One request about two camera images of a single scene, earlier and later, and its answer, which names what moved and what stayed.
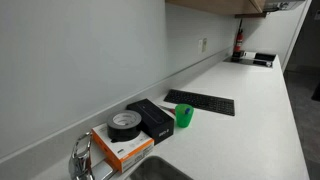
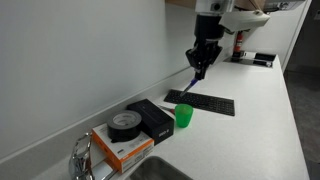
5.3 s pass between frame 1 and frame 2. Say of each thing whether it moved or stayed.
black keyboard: stayed
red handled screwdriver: stayed
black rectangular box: stayed
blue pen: moved
